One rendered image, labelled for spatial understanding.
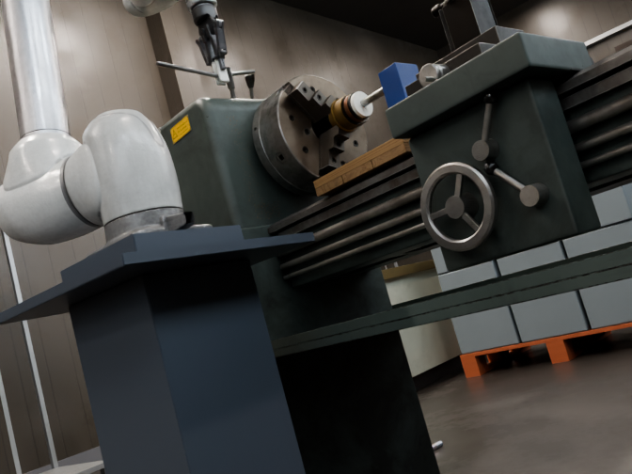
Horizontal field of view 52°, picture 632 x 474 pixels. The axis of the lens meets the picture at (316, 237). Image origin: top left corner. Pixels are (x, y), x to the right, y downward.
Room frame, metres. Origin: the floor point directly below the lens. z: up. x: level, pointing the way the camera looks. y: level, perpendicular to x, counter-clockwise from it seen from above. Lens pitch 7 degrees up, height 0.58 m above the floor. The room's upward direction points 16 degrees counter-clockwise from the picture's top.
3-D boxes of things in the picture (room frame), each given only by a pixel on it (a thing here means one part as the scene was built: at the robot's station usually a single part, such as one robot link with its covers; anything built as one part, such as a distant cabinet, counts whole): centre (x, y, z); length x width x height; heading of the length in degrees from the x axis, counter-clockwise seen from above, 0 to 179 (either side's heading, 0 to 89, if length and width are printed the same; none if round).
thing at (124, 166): (1.23, 0.32, 0.97); 0.18 x 0.16 x 0.22; 71
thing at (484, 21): (1.26, -0.42, 1.07); 0.07 x 0.07 x 0.10; 42
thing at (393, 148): (1.55, -0.26, 0.89); 0.36 x 0.30 x 0.04; 132
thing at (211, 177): (2.05, 0.21, 1.06); 0.59 x 0.48 x 0.39; 42
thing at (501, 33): (1.27, -0.40, 1.00); 0.20 x 0.10 x 0.05; 42
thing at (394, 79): (1.51, -0.30, 1.00); 0.08 x 0.06 x 0.23; 132
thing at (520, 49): (1.25, -0.48, 0.90); 0.53 x 0.30 x 0.06; 132
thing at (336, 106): (1.65, -0.17, 1.08); 0.09 x 0.09 x 0.09; 42
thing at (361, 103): (1.57, -0.24, 1.08); 0.13 x 0.07 x 0.07; 42
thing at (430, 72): (1.13, -0.28, 0.95); 0.07 x 0.04 x 0.04; 132
